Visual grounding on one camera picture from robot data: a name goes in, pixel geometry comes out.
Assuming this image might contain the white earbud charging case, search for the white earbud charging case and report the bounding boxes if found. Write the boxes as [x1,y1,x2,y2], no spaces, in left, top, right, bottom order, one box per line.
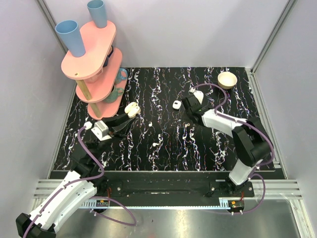
[172,100,182,110]

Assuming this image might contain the beige earbud charging case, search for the beige earbud charging case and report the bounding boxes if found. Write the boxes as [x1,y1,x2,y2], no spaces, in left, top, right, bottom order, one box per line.
[124,102,141,118]

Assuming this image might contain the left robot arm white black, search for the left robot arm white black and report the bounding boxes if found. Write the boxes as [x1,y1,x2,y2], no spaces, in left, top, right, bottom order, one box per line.
[15,113,137,238]

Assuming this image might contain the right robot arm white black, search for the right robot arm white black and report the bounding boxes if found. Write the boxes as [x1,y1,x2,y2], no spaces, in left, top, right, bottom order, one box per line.
[182,94,274,197]

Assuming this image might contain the black marbled table mat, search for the black marbled table mat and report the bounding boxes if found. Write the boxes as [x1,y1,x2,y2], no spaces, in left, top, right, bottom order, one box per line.
[54,66,276,172]

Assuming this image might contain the teal mug on shelf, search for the teal mug on shelf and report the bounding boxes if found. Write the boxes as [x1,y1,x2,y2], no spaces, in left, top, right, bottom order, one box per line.
[103,86,124,104]

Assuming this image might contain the beige wooden bowl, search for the beige wooden bowl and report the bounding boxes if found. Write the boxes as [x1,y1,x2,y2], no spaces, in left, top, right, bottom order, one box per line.
[217,72,237,90]

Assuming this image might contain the blue mug on shelf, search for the blue mug on shelf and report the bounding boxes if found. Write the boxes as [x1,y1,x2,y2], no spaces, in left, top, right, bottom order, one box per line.
[114,68,128,84]

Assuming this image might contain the pink three tier shelf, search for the pink three tier shelf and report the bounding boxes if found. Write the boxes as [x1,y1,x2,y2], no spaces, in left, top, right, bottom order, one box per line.
[61,21,123,119]

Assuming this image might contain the blue cup front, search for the blue cup front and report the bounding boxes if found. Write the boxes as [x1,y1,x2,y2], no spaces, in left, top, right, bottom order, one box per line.
[55,20,86,58]

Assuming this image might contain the blue cup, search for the blue cup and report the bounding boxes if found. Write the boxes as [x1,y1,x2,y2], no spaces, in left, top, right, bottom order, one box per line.
[55,20,86,58]
[87,0,107,28]

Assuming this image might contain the blue cup rear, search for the blue cup rear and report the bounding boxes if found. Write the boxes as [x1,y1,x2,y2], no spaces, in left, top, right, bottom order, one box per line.
[87,0,107,28]

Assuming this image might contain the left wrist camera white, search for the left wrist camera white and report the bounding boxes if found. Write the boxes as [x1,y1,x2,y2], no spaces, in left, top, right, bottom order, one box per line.
[91,120,111,141]

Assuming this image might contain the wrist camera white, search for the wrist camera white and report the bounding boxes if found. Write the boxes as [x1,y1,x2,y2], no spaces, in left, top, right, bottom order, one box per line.
[189,88,204,104]
[91,120,111,141]

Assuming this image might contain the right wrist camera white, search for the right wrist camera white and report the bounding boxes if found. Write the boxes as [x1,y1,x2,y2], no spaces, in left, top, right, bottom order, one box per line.
[189,88,204,104]

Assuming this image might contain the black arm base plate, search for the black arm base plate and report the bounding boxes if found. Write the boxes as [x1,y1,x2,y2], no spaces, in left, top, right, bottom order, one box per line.
[106,171,255,209]

